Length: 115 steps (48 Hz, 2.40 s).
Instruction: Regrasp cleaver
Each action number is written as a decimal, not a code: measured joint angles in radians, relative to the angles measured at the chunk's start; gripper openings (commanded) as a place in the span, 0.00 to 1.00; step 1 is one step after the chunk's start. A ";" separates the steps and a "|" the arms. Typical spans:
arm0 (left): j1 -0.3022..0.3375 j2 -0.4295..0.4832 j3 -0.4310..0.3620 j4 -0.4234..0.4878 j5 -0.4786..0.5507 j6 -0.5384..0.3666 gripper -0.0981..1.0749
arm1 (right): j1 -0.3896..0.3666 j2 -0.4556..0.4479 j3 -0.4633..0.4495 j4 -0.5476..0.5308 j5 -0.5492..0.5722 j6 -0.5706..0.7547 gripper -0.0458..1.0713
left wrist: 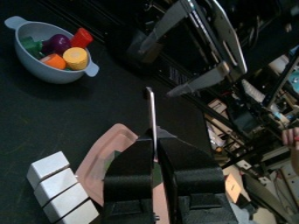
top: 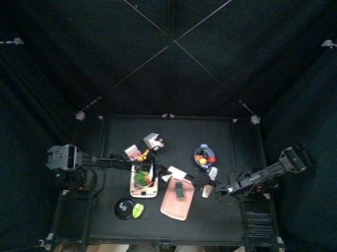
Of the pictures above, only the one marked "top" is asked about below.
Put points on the yellow toy ball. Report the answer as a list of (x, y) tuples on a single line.
[(202, 161)]

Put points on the yellow toy banana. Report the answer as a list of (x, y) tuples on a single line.
[(142, 156)]

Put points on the white printed label sheet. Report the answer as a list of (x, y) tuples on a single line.
[(258, 223)]

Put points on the grey frame corner clamp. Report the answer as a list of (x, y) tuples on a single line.
[(79, 115), (328, 43), (167, 115), (16, 41), (254, 119)]

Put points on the white and pink box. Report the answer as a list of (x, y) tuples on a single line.
[(133, 152)]

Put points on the pink cutting board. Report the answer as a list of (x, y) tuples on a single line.
[(177, 203)]

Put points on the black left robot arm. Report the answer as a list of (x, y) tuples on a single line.
[(105, 162)]

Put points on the blue bowl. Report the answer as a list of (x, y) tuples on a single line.
[(205, 153)]

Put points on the red toy fruit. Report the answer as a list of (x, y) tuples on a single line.
[(212, 159)]

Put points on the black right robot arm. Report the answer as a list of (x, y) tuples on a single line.
[(272, 170)]

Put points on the green toy vegetable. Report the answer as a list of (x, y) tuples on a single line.
[(141, 178)]

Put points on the white grey cube box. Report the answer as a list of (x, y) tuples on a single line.
[(153, 141)]

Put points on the beige wooden block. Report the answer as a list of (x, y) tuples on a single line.
[(207, 191)]

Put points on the lime green toy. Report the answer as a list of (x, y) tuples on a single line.
[(138, 211)]

